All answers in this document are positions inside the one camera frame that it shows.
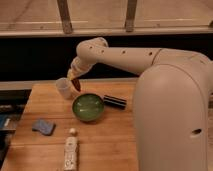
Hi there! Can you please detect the white ceramic cup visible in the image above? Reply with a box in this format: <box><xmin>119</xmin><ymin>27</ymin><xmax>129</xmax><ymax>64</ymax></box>
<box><xmin>55</xmin><ymin>78</ymin><xmax>72</xmax><ymax>99</ymax></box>

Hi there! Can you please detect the right metal post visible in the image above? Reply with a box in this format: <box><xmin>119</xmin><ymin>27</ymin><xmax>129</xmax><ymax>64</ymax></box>
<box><xmin>124</xmin><ymin>0</ymin><xmax>137</xmax><ymax>32</ymax></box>

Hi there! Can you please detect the black striped block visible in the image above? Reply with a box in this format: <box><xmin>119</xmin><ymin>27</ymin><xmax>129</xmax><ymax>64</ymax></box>
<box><xmin>103</xmin><ymin>95</ymin><xmax>127</xmax><ymax>109</ymax></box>

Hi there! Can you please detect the left metal post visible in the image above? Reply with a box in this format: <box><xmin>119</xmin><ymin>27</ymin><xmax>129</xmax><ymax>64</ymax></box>
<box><xmin>57</xmin><ymin>0</ymin><xmax>73</xmax><ymax>34</ymax></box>

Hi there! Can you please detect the blue sponge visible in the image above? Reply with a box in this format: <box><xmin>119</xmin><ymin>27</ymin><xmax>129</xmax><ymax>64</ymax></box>
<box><xmin>32</xmin><ymin>119</ymin><xmax>56</xmax><ymax>136</ymax></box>

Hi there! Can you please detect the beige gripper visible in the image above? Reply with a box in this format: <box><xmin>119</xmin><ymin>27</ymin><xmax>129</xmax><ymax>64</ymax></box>
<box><xmin>67</xmin><ymin>57</ymin><xmax>93</xmax><ymax>80</ymax></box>

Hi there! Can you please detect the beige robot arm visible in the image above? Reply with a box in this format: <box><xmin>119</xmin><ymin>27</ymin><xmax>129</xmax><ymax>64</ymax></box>
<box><xmin>68</xmin><ymin>37</ymin><xmax>213</xmax><ymax>171</ymax></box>

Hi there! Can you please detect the green bowl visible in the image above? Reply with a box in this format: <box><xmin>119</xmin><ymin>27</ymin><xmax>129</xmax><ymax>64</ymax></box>
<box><xmin>72</xmin><ymin>93</ymin><xmax>104</xmax><ymax>122</ymax></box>

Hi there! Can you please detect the white speckled bottle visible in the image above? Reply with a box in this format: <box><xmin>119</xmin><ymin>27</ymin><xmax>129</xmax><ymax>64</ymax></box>
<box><xmin>64</xmin><ymin>128</ymin><xmax>78</xmax><ymax>171</ymax></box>

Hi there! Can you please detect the metal post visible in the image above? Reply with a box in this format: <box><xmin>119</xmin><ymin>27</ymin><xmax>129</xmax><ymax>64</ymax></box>
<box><xmin>57</xmin><ymin>0</ymin><xmax>73</xmax><ymax>34</ymax></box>
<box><xmin>124</xmin><ymin>0</ymin><xmax>137</xmax><ymax>32</ymax></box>

